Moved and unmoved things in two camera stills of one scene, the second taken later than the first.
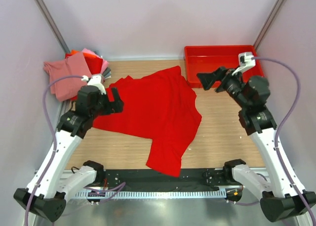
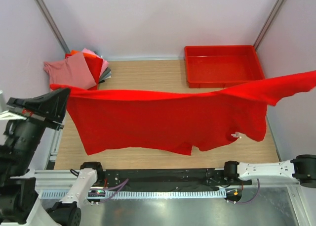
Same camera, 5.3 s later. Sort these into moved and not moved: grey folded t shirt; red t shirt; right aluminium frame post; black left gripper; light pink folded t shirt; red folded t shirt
Moved: red t shirt; black left gripper
Not moved: grey folded t shirt; light pink folded t shirt; red folded t shirt; right aluminium frame post
